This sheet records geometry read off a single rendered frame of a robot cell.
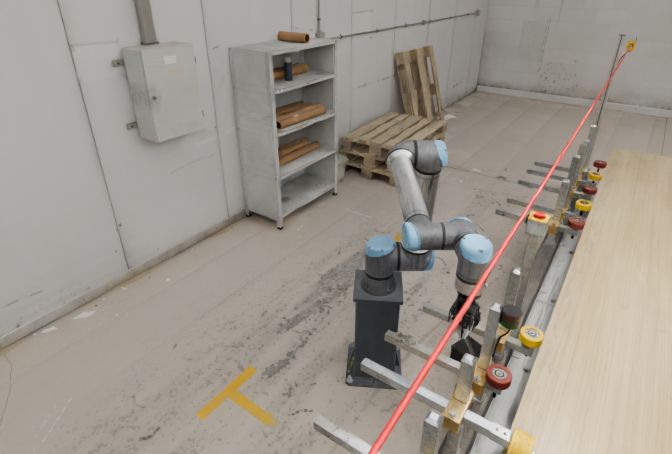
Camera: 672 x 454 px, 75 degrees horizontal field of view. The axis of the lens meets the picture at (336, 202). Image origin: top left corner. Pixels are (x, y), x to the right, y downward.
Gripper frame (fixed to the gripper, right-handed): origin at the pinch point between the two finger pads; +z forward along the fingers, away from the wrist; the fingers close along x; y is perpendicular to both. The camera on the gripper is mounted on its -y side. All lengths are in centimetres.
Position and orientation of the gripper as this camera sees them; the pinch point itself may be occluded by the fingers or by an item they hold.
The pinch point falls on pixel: (462, 333)
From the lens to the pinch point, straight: 157.4
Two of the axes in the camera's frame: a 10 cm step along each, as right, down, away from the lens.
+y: -5.7, 3.8, -7.3
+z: 0.0, 8.9, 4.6
